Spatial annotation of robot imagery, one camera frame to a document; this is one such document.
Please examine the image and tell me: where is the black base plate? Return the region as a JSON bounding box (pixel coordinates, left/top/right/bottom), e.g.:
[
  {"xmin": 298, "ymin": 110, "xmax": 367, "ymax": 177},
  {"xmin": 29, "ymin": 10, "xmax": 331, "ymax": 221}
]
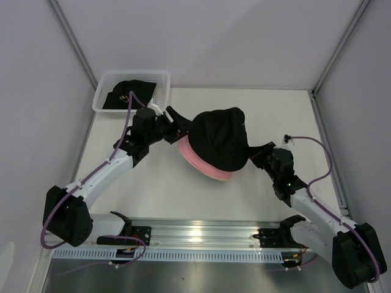
[
  {"xmin": 252, "ymin": 215, "xmax": 306, "ymax": 248},
  {"xmin": 97, "ymin": 226, "xmax": 152, "ymax": 246}
]

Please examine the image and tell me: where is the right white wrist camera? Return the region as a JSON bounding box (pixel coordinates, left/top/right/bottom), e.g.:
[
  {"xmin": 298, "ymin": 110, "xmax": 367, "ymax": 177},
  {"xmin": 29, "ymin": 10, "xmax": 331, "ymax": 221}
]
[{"xmin": 280, "ymin": 134, "xmax": 294, "ymax": 151}]

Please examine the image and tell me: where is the aluminium mounting rail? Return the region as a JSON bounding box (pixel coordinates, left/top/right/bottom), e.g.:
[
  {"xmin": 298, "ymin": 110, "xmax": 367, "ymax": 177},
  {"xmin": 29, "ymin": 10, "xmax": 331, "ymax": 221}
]
[{"xmin": 40, "ymin": 217, "xmax": 331, "ymax": 247}]

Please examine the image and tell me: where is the white plastic basket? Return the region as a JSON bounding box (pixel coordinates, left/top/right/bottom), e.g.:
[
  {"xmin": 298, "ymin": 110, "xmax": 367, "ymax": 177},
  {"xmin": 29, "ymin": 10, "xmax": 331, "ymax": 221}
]
[{"xmin": 92, "ymin": 70, "xmax": 170, "ymax": 113}]

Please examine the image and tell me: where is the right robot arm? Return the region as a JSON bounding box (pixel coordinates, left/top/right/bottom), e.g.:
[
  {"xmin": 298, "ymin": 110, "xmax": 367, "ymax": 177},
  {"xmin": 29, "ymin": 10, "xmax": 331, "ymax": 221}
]
[{"xmin": 249, "ymin": 142, "xmax": 387, "ymax": 289}]

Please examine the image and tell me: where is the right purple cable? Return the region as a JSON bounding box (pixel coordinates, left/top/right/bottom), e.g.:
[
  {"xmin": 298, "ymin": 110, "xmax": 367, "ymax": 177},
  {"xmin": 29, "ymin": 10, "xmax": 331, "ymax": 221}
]
[{"xmin": 283, "ymin": 134, "xmax": 381, "ymax": 281}]

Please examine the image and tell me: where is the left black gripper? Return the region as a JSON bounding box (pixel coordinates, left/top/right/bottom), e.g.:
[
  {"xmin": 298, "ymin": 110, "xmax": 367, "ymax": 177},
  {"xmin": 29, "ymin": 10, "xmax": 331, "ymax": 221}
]
[{"xmin": 145, "ymin": 106, "xmax": 197, "ymax": 145}]

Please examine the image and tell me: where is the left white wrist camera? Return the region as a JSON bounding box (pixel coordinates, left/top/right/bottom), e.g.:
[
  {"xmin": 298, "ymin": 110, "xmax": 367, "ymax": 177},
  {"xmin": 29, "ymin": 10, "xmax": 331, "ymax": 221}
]
[{"xmin": 147, "ymin": 103, "xmax": 163, "ymax": 116}]

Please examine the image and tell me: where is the left aluminium corner post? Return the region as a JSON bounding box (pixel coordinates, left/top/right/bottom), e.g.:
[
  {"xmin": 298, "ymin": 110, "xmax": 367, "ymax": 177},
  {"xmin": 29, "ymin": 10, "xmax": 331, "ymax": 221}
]
[{"xmin": 46, "ymin": 0, "xmax": 98, "ymax": 89}]

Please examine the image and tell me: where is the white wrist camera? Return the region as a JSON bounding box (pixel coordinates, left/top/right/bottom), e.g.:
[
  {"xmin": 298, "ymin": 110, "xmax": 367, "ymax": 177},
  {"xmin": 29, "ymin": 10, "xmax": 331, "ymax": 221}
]
[
  {"xmin": 280, "ymin": 134, "xmax": 294, "ymax": 151},
  {"xmin": 147, "ymin": 103, "xmax": 163, "ymax": 116}
]

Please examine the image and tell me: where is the right aluminium corner post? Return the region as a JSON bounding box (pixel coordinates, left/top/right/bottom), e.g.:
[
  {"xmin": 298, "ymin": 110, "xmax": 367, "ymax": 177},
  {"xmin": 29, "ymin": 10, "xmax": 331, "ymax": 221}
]
[{"xmin": 310, "ymin": 0, "xmax": 376, "ymax": 98}]

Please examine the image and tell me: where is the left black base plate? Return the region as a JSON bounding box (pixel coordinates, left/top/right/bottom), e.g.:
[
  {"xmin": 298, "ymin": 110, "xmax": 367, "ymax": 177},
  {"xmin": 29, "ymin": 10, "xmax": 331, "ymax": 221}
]
[{"xmin": 97, "ymin": 226, "xmax": 152, "ymax": 246}]

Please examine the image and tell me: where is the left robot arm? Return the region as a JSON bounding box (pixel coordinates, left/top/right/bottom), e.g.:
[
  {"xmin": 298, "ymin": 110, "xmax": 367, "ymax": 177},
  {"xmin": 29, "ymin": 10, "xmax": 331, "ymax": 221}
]
[{"xmin": 40, "ymin": 106, "xmax": 191, "ymax": 249}]

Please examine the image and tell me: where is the black smiley bucket hat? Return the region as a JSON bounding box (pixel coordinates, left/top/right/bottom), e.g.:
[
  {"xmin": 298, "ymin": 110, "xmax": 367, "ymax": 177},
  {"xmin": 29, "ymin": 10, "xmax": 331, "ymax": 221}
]
[{"xmin": 103, "ymin": 79, "xmax": 157, "ymax": 110}]

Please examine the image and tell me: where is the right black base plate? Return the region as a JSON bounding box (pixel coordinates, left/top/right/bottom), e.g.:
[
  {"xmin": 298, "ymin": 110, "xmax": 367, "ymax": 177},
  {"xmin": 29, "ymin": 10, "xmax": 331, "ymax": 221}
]
[{"xmin": 252, "ymin": 215, "xmax": 306, "ymax": 248}]

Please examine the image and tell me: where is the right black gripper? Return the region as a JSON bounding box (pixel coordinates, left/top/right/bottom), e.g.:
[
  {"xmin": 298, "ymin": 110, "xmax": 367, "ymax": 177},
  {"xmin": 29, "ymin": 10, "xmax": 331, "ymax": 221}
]
[{"xmin": 245, "ymin": 142, "xmax": 279, "ymax": 183}]

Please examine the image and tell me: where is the beige bucket hat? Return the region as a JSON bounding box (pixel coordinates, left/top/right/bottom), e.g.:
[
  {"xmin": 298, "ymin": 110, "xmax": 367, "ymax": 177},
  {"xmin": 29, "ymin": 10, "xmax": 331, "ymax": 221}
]
[{"xmin": 213, "ymin": 175, "xmax": 233, "ymax": 182}]

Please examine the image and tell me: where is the white slotted cable duct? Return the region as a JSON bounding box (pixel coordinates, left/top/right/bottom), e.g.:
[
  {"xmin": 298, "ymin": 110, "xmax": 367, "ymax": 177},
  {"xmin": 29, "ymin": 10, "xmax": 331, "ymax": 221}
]
[{"xmin": 53, "ymin": 247, "xmax": 283, "ymax": 264}]

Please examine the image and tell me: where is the aluminium corner post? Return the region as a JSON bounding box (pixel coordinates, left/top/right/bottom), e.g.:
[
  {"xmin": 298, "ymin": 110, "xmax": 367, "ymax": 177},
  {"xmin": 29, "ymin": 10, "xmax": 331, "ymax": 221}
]
[
  {"xmin": 310, "ymin": 0, "xmax": 376, "ymax": 98},
  {"xmin": 46, "ymin": 0, "xmax": 98, "ymax": 89}
]

